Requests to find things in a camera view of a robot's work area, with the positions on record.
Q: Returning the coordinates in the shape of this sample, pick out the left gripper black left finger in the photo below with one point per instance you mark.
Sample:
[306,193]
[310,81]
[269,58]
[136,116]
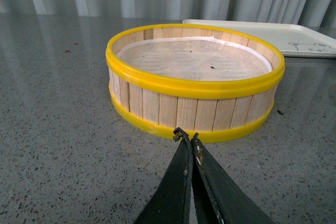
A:
[172,198]

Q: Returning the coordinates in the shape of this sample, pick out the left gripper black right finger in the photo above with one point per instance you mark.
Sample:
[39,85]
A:
[217,197]

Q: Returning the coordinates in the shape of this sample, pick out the white bear-print tray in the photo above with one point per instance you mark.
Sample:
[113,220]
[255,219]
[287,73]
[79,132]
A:
[291,40]

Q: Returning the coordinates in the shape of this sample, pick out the yellow-rimmed wooden steamer basket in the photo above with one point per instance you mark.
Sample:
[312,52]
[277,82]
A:
[218,110]

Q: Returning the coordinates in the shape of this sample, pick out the white steamer liner cloth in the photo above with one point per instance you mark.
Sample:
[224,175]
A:
[195,58]

